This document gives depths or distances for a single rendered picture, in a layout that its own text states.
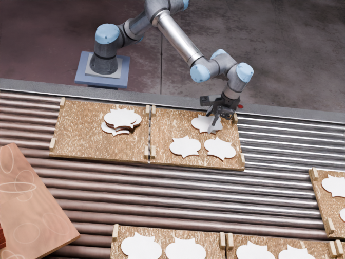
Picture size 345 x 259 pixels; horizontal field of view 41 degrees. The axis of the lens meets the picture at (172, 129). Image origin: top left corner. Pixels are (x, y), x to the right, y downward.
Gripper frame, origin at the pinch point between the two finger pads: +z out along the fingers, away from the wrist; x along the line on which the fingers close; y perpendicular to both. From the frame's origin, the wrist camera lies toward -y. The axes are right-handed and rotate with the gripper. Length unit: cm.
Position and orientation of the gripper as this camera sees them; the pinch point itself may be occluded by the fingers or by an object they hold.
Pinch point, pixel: (206, 124)
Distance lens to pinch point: 216.1
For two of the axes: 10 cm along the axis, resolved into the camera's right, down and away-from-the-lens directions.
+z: -3.8, 6.8, 6.3
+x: -0.2, -6.9, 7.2
